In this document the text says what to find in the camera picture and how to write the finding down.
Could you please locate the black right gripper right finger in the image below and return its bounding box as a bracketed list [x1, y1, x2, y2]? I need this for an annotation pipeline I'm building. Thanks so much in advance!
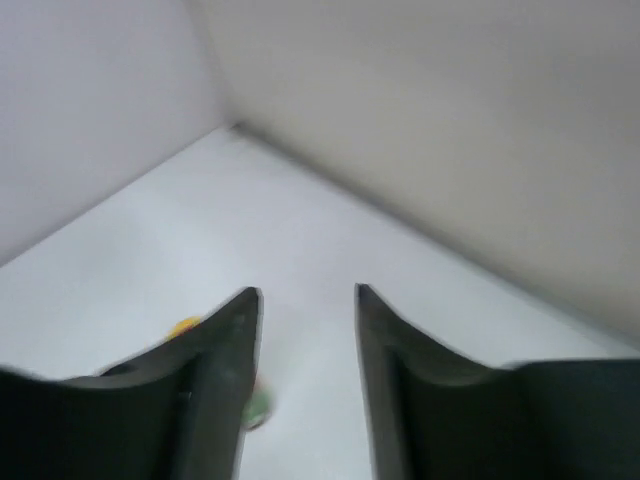
[355, 284, 639, 479]

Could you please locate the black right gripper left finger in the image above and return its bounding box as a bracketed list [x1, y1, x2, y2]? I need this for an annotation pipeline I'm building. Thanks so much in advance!
[1, 287, 262, 479]

